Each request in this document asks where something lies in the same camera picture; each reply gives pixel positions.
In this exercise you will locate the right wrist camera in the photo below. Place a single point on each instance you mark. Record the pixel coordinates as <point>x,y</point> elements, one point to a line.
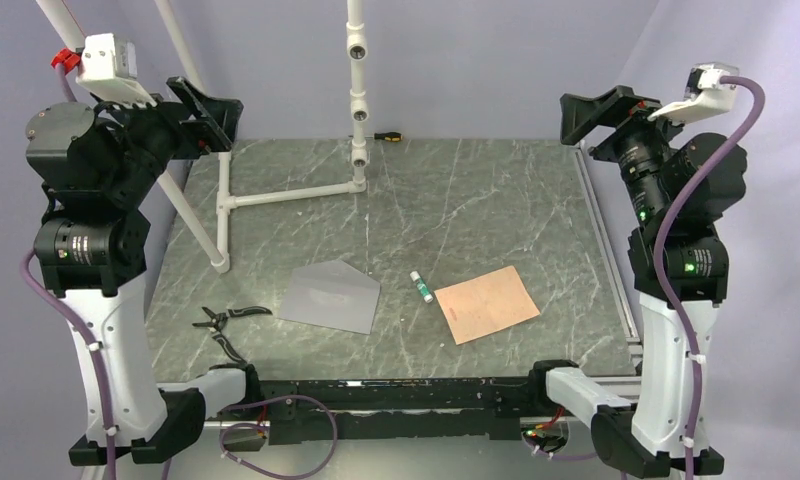
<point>705,96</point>

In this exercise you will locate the orange letter paper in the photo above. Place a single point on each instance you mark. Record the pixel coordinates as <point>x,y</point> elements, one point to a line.
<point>486,304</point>

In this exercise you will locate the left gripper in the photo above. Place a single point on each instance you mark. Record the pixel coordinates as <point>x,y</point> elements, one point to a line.
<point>214,127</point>

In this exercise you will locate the yellow black screwdriver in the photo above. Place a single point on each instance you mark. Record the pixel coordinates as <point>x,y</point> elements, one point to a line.
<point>392,137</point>

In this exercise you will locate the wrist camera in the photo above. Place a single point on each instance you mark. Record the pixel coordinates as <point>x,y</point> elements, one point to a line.
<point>705,96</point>
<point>105,66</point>

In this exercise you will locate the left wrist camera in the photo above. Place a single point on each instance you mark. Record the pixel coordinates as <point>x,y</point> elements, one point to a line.
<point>105,66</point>

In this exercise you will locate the green white glue stick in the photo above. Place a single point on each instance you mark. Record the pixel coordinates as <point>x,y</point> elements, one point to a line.
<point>422,287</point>

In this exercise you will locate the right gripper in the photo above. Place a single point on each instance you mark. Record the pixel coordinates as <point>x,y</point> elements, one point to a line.
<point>582,113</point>

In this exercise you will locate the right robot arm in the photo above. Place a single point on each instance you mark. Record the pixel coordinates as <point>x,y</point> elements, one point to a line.
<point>681,270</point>

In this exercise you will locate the aluminium table edge rail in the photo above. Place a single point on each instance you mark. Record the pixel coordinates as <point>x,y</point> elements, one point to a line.
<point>625,385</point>

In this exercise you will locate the grey envelope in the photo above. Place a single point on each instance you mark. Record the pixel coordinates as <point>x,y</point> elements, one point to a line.
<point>331,294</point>

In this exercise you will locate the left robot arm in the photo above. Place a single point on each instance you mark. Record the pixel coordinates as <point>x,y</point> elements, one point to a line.
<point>97,164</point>

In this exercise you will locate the white pvc pipe frame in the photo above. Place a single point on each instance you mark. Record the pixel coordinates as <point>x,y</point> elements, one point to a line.
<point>300,65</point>

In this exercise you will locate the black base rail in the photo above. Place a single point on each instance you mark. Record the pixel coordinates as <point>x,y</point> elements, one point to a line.
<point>497,408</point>

